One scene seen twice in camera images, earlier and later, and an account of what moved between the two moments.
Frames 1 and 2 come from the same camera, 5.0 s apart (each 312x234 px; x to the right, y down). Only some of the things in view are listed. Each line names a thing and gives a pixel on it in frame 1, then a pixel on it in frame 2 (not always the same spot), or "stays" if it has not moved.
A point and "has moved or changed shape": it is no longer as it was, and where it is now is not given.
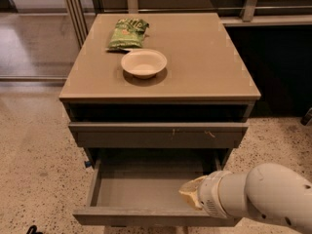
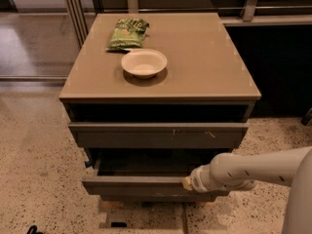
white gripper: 211,192 -> 197,179
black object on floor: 32,230 stays
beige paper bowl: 143,63 stays
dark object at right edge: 306,118 stays
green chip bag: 129,33 stays
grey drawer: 146,193 has moved or changed shape
